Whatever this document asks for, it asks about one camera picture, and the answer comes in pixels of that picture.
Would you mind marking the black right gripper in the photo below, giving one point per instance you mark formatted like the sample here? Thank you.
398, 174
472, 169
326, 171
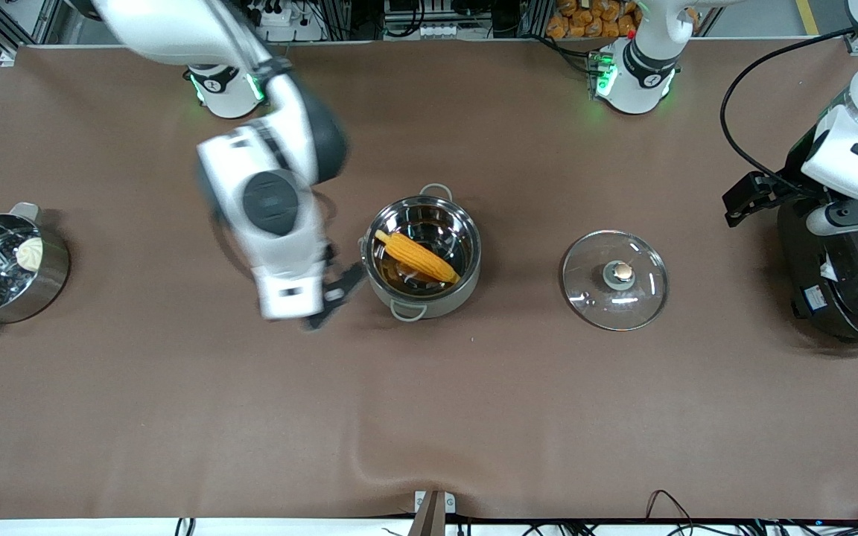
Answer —
329, 251

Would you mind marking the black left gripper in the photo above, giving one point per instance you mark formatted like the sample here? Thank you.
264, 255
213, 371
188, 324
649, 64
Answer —
786, 187

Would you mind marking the yellow corn cob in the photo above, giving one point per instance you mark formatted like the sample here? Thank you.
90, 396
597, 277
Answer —
418, 257

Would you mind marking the glass pot lid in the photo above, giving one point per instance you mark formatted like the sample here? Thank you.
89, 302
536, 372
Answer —
593, 298

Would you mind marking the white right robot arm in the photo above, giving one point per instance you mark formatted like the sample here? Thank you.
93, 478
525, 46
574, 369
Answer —
272, 201

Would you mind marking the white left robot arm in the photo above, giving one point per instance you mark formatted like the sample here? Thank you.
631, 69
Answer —
641, 67

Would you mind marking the steel steamer pot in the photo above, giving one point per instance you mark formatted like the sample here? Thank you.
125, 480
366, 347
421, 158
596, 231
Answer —
38, 290

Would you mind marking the bag of orange snacks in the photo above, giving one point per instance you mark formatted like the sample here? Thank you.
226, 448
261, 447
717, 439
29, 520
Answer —
585, 18

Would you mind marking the brown table mat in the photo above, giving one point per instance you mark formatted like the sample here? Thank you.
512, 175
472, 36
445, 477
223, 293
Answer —
548, 409

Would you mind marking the white power strip with plugs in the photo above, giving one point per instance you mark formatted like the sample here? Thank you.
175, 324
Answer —
284, 15

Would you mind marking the white steamed bun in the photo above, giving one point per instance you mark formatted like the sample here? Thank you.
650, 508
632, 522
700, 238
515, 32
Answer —
30, 253

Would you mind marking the aluminium frame profile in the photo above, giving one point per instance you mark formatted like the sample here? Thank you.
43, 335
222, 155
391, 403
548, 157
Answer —
42, 22
855, 43

